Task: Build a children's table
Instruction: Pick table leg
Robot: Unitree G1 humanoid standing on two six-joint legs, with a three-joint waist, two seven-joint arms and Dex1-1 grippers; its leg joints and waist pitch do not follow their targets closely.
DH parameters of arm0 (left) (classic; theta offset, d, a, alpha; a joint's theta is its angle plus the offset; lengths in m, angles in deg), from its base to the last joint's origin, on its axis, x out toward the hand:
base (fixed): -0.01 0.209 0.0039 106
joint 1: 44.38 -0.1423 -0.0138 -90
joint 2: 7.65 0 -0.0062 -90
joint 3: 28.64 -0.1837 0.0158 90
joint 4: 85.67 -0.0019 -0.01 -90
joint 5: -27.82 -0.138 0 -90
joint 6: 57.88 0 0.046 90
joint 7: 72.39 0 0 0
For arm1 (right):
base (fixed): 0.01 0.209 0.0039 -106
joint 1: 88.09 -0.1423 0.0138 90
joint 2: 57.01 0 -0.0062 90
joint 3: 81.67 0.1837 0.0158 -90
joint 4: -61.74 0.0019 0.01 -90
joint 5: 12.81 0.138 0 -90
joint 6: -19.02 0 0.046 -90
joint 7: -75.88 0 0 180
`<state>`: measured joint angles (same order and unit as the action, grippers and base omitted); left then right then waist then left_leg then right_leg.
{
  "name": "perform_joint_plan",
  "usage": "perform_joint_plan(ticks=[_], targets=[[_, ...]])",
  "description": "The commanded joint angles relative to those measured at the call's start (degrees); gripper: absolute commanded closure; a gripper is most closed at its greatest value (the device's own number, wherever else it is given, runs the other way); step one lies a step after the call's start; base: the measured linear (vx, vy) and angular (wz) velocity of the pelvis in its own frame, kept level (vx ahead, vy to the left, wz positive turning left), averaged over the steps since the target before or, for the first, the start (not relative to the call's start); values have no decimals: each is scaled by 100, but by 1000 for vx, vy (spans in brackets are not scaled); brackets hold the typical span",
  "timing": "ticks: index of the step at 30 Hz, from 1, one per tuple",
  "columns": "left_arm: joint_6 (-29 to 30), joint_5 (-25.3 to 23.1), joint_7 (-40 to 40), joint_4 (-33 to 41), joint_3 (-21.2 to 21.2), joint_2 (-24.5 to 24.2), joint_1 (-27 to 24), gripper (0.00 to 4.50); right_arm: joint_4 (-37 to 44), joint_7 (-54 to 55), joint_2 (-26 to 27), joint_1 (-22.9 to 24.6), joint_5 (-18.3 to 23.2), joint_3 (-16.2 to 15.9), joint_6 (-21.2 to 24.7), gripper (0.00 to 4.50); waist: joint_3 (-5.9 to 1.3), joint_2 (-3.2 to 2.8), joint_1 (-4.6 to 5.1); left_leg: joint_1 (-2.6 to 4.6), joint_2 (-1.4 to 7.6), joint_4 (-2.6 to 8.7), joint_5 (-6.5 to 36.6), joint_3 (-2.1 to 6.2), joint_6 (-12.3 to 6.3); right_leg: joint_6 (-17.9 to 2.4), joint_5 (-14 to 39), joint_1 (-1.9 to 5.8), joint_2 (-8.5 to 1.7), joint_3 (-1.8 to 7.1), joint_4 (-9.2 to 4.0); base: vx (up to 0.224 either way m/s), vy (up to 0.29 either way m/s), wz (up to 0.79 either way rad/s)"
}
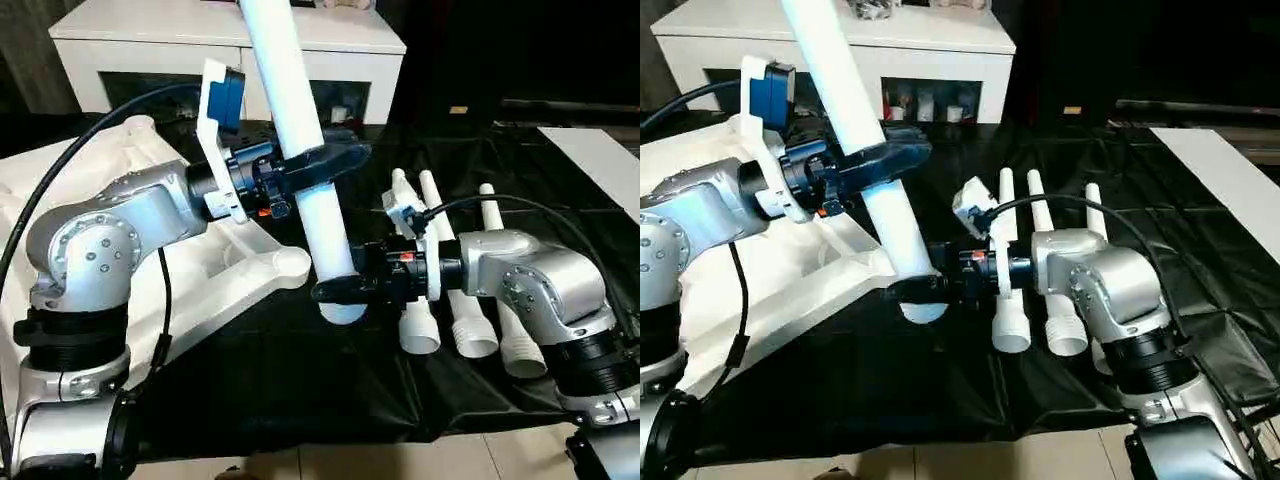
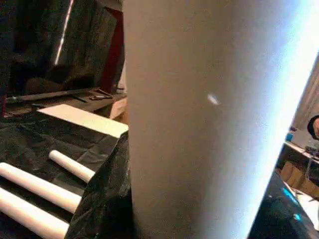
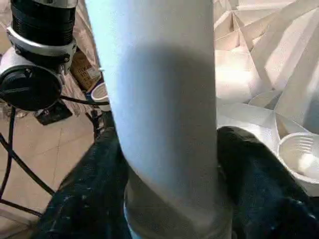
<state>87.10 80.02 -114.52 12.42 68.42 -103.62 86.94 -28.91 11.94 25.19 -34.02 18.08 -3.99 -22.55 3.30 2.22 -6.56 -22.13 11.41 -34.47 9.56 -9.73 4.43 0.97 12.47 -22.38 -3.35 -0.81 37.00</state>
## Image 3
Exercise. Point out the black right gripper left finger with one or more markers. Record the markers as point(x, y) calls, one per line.
point(94, 189)

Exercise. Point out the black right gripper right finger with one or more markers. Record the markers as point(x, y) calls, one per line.
point(264, 194)

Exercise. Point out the white plastic table leg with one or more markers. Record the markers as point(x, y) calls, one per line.
point(162, 99)

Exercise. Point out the white plastic table top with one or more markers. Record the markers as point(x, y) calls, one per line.
point(249, 62)

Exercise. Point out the brown cardboard box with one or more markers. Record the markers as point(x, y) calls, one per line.
point(83, 69)

